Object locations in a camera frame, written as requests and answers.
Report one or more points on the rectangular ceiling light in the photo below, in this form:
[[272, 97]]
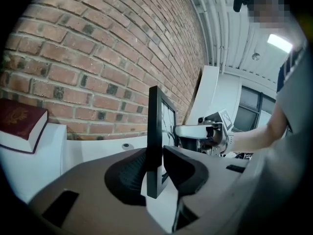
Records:
[[280, 43]]

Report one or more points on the black framed branch picture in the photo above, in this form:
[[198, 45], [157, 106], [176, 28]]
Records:
[[154, 131]]

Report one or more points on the person's right forearm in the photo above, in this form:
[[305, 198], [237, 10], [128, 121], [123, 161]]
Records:
[[264, 133]]

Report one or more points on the white flat box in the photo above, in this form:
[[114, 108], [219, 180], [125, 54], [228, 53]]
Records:
[[29, 170]]

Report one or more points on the dark red hardcover book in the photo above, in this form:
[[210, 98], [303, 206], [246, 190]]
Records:
[[17, 121]]

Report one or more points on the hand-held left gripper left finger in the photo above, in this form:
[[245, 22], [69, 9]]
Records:
[[97, 209]]

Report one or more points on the white desk with drawers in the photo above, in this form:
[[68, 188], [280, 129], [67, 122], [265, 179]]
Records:
[[97, 148]]

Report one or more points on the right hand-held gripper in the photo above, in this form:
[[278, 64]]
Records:
[[220, 141]]

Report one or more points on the round ceiling smoke detector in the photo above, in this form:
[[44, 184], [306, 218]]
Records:
[[256, 56]]

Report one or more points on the dark framed window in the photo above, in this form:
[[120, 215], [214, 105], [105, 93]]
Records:
[[249, 109]]

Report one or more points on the white cabinet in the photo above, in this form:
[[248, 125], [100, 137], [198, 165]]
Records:
[[207, 94]]

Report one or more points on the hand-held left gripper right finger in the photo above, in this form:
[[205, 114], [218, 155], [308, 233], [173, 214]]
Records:
[[207, 180]]

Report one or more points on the person's head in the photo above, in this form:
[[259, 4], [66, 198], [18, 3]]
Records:
[[269, 6]]

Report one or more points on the person's shirt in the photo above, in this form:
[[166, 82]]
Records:
[[293, 111]]

